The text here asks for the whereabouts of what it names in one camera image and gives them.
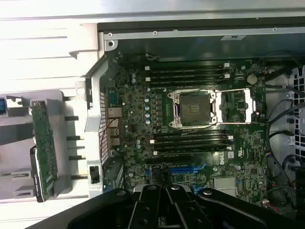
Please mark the silver chipset heatsink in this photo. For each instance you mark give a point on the silver chipset heatsink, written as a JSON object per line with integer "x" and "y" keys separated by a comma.
{"x": 224, "y": 183}

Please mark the silver coin battery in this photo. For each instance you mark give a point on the silver coin battery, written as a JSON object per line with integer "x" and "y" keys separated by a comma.
{"x": 251, "y": 79}

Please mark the metal socket cover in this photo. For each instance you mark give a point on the metal socket cover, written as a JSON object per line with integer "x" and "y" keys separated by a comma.
{"x": 248, "y": 107}

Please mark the grey parts rack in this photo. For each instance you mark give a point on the grey parts rack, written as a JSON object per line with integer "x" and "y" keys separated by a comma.
{"x": 23, "y": 188}

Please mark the open black PC case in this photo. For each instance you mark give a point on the open black PC case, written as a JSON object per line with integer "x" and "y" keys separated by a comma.
{"x": 214, "y": 45}

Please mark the black RAM slot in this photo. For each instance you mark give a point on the black RAM slot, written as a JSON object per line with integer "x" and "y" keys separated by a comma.
{"x": 188, "y": 72}
{"x": 190, "y": 133}
{"x": 190, "y": 139}
{"x": 190, "y": 145}
{"x": 188, "y": 67}
{"x": 188, "y": 77}
{"x": 188, "y": 83}

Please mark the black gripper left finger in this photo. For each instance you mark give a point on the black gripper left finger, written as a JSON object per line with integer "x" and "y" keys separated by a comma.
{"x": 143, "y": 210}

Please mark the blue expansion slot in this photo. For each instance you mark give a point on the blue expansion slot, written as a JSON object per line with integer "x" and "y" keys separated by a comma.
{"x": 181, "y": 170}

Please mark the CPU socket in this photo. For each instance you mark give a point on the CPU socket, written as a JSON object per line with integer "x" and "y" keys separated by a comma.
{"x": 193, "y": 107}

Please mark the perforated metal disk bay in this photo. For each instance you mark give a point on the perforated metal disk bay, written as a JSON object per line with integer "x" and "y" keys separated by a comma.
{"x": 291, "y": 78}

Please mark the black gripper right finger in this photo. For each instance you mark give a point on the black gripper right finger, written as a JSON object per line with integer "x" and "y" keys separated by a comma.
{"x": 190, "y": 210}

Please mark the green motherboard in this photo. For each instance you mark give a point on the green motherboard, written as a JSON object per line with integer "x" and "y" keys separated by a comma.
{"x": 250, "y": 148}

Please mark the hard disk blue caddy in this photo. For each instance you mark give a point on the hard disk blue caddy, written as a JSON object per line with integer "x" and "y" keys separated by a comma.
{"x": 2, "y": 105}

